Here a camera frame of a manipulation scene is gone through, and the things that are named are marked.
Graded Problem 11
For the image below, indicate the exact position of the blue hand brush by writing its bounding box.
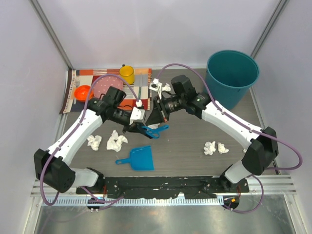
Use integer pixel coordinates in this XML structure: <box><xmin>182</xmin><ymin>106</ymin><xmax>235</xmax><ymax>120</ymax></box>
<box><xmin>142</xmin><ymin>124</ymin><xmax>169</xmax><ymax>139</ymax></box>

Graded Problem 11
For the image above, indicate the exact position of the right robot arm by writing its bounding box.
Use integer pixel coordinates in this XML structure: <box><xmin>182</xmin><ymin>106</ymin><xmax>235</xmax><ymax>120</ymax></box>
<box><xmin>146</xmin><ymin>75</ymin><xmax>278</xmax><ymax>193</ymax></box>

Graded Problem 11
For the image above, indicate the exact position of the orange bowl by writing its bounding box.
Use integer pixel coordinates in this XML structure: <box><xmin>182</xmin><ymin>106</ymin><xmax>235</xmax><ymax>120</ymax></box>
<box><xmin>74</xmin><ymin>85</ymin><xmax>93</xmax><ymax>102</ymax></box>

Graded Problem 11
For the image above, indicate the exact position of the teal plastic bin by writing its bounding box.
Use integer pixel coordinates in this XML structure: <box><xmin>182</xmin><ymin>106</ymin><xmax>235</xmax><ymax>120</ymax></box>
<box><xmin>205</xmin><ymin>50</ymin><xmax>260</xmax><ymax>110</ymax></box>

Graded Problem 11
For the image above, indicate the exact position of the fork on placemat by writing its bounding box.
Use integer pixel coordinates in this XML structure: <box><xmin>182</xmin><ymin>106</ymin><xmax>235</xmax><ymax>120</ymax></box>
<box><xmin>73</xmin><ymin>77</ymin><xmax>80</xmax><ymax>105</ymax></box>

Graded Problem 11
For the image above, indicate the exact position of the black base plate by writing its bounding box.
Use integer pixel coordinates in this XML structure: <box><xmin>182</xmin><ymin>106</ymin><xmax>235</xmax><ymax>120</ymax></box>
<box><xmin>86</xmin><ymin>176</ymin><xmax>249</xmax><ymax>199</ymax></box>

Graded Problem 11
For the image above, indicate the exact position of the blue dustpan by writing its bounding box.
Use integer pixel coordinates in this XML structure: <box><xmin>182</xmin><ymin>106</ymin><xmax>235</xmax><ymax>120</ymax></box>
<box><xmin>116</xmin><ymin>146</ymin><xmax>155</xmax><ymax>171</ymax></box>

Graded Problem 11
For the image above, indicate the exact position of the crumpled paper right two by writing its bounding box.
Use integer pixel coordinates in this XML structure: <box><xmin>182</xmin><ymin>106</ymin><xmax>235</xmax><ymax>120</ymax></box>
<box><xmin>217</xmin><ymin>142</ymin><xmax>229</xmax><ymax>154</ymax></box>

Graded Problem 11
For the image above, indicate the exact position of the pink dotted plate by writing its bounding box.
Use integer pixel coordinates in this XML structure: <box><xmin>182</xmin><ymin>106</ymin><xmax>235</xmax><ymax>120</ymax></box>
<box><xmin>93</xmin><ymin>76</ymin><xmax>124</xmax><ymax>98</ymax></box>

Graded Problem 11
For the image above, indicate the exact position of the colourful striped placemat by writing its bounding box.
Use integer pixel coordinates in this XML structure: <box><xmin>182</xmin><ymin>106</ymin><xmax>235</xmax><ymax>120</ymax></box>
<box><xmin>60</xmin><ymin>68</ymin><xmax>152</xmax><ymax>114</ymax></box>

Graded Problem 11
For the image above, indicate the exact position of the crumpled paper right one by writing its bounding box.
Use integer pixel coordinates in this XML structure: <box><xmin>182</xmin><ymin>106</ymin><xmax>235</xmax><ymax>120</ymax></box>
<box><xmin>204</xmin><ymin>141</ymin><xmax>216</xmax><ymax>156</ymax></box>

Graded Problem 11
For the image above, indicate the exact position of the paper scrap near placemat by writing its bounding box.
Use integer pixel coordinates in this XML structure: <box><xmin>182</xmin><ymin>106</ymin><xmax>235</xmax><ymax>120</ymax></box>
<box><xmin>162</xmin><ymin>83</ymin><xmax>171</xmax><ymax>92</ymax></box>

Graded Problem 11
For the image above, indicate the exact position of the white cable duct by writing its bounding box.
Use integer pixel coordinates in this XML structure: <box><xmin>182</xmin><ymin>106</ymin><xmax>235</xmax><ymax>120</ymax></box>
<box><xmin>54</xmin><ymin>195</ymin><xmax>224</xmax><ymax>207</ymax></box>

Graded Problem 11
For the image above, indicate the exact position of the large paper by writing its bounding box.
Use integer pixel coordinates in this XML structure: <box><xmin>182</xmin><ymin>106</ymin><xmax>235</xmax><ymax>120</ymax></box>
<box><xmin>106</xmin><ymin>130</ymin><xmax>128</xmax><ymax>152</ymax></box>

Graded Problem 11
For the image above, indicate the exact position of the small crumpled paper far left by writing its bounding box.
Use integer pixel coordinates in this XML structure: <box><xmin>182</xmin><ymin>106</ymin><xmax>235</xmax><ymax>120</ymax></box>
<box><xmin>87</xmin><ymin>135</ymin><xmax>102</xmax><ymax>151</ymax></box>

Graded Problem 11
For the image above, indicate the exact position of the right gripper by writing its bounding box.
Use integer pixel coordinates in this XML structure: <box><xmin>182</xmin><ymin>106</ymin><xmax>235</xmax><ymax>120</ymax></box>
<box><xmin>146</xmin><ymin>95</ymin><xmax>185</xmax><ymax>127</ymax></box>

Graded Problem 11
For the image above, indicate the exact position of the yellow cup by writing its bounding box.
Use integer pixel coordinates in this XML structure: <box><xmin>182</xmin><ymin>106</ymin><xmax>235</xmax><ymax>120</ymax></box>
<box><xmin>119</xmin><ymin>64</ymin><xmax>135</xmax><ymax>84</ymax></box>

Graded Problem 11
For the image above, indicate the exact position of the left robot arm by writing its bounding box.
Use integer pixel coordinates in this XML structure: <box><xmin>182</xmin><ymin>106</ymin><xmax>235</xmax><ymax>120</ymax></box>
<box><xmin>34</xmin><ymin>87</ymin><xmax>154</xmax><ymax>195</ymax></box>

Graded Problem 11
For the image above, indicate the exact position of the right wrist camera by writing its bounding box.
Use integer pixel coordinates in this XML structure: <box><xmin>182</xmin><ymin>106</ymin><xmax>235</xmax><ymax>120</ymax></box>
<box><xmin>149</xmin><ymin>78</ymin><xmax>163</xmax><ymax>99</ymax></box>

